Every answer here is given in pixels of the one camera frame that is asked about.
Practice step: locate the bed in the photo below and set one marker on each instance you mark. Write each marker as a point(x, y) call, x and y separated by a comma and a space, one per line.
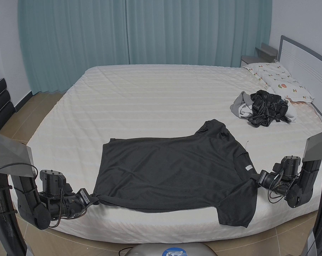
point(150, 103)

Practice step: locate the grey bedside table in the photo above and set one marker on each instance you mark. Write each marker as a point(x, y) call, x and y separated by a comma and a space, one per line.
point(250, 59)

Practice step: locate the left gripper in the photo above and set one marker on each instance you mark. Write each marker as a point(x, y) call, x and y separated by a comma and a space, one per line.
point(82, 200)

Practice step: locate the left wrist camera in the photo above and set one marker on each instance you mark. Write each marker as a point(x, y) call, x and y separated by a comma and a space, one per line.
point(66, 188)

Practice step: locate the white printed pillow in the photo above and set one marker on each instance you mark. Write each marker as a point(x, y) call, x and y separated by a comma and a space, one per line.
point(278, 77)

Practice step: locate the black T-shirt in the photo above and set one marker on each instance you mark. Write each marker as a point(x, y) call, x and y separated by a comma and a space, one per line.
point(171, 169)

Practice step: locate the blue-green curtain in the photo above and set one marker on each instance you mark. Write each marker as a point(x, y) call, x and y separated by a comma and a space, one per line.
point(70, 36)
point(198, 23)

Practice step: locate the black chest of drawers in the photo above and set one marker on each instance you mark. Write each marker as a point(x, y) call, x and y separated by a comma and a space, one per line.
point(1, 103)

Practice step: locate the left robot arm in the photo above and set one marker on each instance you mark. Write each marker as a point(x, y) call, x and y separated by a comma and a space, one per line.
point(9, 153)

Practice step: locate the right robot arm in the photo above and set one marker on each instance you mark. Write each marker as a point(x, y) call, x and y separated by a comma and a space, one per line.
point(318, 145)

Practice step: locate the pile of clothes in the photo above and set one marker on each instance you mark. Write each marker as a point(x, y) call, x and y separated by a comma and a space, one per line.
point(267, 108)

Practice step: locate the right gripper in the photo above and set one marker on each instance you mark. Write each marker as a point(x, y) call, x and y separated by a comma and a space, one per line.
point(269, 181)

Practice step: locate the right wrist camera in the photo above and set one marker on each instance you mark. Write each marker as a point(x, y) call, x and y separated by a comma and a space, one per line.
point(278, 167)

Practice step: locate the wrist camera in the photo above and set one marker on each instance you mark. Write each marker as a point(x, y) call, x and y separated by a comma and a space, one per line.
point(66, 188)
point(278, 167)

